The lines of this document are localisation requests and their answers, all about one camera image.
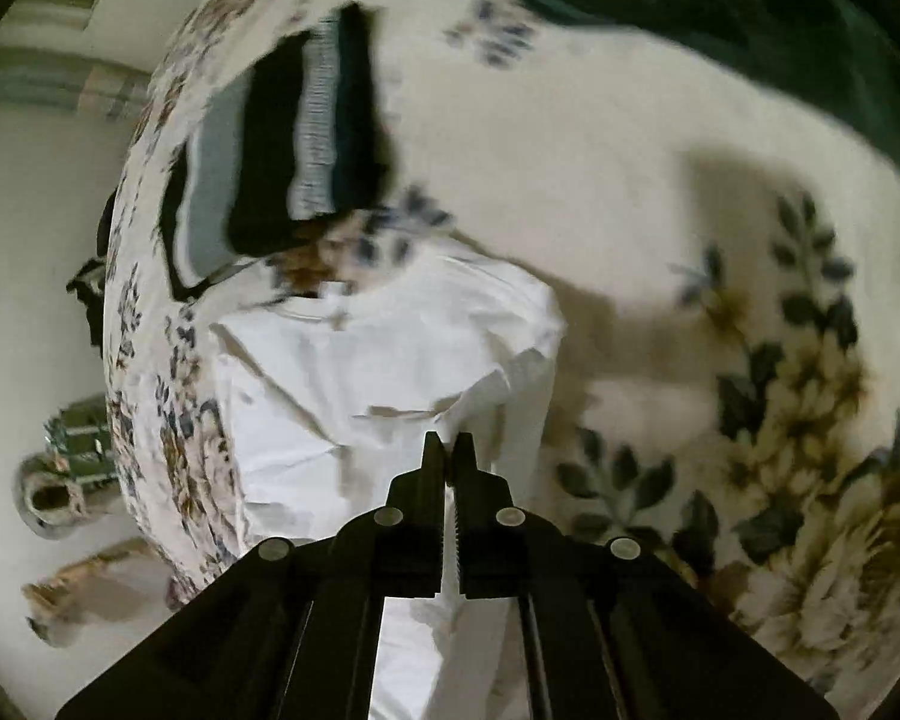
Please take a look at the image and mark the white shirt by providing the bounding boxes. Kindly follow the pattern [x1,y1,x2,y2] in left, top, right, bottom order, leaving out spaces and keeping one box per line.
[208,253,569,720]

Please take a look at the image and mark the dark green blanket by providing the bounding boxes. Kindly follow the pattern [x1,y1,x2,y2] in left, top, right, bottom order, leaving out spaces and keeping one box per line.
[412,0,900,188]

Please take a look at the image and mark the black object beside bed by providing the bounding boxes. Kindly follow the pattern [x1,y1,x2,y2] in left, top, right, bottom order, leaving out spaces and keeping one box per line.
[66,191,117,350]

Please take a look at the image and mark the striped cloth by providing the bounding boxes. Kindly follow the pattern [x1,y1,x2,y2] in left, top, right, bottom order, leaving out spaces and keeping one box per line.
[0,0,155,121]

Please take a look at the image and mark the stack of folded dark clothes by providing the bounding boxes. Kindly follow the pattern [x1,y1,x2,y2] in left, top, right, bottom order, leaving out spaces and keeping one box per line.
[157,1,410,301]

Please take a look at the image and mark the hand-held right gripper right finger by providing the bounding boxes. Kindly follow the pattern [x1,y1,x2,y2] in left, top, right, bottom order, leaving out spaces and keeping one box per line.
[452,433,841,720]

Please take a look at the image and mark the green patterned slipper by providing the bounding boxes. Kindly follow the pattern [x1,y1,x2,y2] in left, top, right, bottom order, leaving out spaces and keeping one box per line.
[13,397,121,537]

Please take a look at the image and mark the tan slipper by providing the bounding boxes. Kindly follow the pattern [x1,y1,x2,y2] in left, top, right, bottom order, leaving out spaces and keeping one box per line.
[21,540,158,646]

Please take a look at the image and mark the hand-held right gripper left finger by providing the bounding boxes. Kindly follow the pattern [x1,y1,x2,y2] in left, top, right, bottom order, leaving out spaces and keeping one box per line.
[55,431,449,720]

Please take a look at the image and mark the floral bed sheet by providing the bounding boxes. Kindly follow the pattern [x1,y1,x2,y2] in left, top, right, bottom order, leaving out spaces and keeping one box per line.
[101,0,900,720]

